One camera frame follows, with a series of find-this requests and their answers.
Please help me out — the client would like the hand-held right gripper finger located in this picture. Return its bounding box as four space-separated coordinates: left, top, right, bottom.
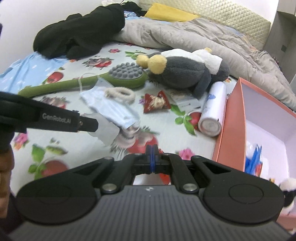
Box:
153 144 232 194
68 145 153 194

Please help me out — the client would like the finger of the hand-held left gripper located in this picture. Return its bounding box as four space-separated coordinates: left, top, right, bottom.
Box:
78 114 99 133

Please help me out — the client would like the white cloth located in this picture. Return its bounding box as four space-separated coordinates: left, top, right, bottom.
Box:
80 113 121 147

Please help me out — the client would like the light blue face mask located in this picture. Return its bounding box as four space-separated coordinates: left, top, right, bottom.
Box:
79 77 141 129

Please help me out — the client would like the beige rope hair tie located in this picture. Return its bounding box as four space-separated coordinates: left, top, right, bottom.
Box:
105 87 135 103

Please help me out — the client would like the red patterned pouch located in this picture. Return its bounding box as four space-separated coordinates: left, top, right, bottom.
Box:
140 90 172 114

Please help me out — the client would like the white paper card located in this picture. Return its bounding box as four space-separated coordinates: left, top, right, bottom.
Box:
170 89 202 111

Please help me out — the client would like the orange cardboard box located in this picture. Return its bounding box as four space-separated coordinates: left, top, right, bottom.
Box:
211 77 296 233

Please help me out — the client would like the blue plastic packet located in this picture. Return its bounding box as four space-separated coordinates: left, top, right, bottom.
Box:
245 140 264 175

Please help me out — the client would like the small black white plush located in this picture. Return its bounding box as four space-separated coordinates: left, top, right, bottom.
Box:
276 178 296 215

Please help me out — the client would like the person's left hand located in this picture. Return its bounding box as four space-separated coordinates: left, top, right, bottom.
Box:
0 146 14 218

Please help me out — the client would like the fruit print tablecloth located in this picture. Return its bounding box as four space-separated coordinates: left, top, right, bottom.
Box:
14 43 238 186

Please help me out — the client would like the light blue bed sheet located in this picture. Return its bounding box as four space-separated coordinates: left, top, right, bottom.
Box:
0 51 50 80

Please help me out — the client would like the white spray can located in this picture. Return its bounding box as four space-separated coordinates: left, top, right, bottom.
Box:
198 82 227 138

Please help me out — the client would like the black garment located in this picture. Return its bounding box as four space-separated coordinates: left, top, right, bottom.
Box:
33 4 126 60

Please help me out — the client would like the grey penguin plush toy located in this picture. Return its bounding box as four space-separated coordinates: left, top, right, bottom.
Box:
136 47 230 100

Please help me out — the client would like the black bag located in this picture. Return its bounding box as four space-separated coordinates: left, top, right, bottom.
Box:
121 1 144 15

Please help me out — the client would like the grey duvet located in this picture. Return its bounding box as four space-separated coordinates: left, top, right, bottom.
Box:
112 17 296 112

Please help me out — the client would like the yellow pillow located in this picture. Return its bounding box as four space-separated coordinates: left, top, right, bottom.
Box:
144 3 199 23

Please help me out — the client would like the cream padded headboard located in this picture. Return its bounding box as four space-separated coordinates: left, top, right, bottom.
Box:
139 0 271 50

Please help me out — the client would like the grey white wardrobe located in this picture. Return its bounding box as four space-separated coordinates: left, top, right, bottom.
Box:
262 0 296 84

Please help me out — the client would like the green long-handled massage brush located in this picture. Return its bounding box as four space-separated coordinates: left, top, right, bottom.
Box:
17 62 148 98

